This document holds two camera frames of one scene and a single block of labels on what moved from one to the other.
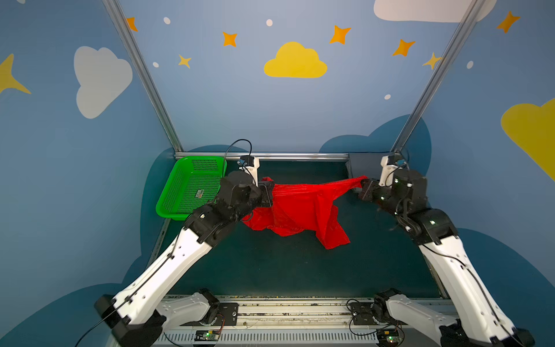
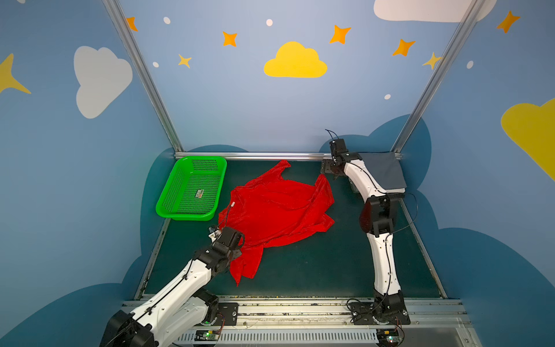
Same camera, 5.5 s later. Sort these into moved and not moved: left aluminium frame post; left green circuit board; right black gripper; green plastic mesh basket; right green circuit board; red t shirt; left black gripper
Moved: right black gripper; red t shirt; left black gripper
Not moved: green plastic mesh basket; left green circuit board; left aluminium frame post; right green circuit board
